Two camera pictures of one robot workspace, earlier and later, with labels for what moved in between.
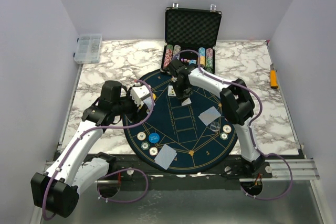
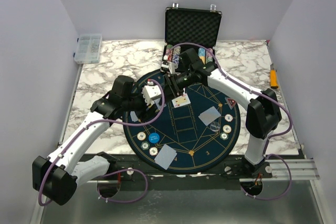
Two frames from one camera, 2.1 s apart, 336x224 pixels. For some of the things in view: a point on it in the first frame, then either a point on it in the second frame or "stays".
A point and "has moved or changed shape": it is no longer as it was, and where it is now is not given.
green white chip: (145, 145) stays
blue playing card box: (148, 102) has moved or changed shape
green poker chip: (224, 136) stays
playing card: (209, 116) stays
